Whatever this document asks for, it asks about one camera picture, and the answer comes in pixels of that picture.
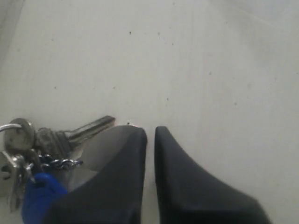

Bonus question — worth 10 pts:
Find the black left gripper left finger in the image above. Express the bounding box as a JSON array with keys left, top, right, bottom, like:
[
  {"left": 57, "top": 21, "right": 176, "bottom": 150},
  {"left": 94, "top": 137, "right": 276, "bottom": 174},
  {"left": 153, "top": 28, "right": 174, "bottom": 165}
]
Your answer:
[{"left": 43, "top": 125, "right": 147, "bottom": 224}]

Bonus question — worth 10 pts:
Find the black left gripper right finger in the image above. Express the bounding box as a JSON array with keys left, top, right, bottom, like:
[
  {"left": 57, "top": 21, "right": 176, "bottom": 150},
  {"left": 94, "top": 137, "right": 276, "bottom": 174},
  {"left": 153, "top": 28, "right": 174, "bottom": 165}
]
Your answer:
[{"left": 155, "top": 126, "right": 271, "bottom": 224}]

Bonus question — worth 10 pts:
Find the bunch of keys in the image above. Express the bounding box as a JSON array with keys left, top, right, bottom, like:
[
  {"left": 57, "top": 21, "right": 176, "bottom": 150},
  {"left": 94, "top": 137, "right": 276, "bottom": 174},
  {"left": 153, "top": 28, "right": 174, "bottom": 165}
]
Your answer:
[{"left": 0, "top": 116, "right": 117, "bottom": 224}]

